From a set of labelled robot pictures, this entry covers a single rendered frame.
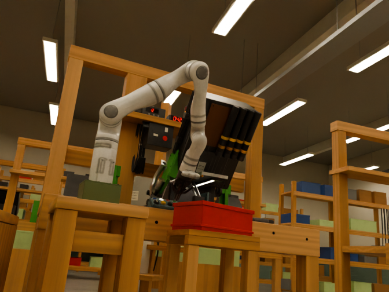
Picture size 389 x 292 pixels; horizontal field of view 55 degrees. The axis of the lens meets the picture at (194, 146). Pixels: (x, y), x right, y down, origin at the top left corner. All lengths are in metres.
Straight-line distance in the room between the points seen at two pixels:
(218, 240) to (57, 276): 0.64
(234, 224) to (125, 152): 1.03
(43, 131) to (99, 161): 11.08
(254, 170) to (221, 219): 1.24
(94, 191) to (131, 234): 0.21
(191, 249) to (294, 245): 0.81
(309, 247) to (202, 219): 0.88
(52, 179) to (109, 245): 1.06
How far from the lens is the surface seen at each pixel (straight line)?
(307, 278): 2.25
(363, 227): 8.13
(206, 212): 1.56
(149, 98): 1.55
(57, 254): 1.31
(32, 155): 12.35
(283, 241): 2.14
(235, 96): 2.89
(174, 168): 2.12
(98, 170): 1.46
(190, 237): 1.53
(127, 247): 1.35
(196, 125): 1.68
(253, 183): 2.79
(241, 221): 1.70
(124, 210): 1.35
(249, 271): 1.66
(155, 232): 1.79
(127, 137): 2.46
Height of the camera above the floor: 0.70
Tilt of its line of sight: 16 degrees up
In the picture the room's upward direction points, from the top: 5 degrees clockwise
